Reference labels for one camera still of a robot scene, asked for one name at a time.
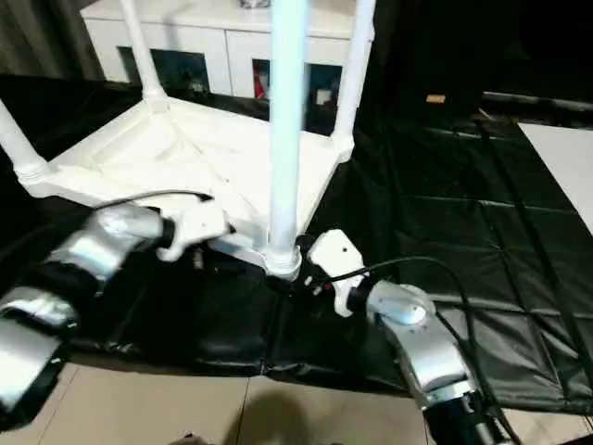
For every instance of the black cabinet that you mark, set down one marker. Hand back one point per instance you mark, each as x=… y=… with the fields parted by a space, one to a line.
x=486 y=46

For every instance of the white flat board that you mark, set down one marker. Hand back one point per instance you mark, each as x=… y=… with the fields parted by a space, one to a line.
x=565 y=153

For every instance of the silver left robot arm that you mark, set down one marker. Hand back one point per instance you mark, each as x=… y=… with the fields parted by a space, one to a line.
x=102 y=236

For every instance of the black table mat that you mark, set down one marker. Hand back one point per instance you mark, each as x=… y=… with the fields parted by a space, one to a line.
x=463 y=232

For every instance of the white plastic table top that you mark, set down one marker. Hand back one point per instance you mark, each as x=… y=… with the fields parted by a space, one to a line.
x=162 y=153

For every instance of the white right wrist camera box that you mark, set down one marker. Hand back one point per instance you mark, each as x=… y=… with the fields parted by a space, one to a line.
x=338 y=250

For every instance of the black white spotted toy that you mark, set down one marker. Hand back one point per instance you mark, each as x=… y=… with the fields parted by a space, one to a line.
x=255 y=3

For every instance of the white cabinet with glass doors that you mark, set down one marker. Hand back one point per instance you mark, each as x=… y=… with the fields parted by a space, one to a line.
x=185 y=32

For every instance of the small yellow label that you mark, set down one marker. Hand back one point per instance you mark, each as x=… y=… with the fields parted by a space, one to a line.
x=436 y=98

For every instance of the grey curtain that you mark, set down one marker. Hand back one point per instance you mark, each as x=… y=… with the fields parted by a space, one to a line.
x=46 y=41

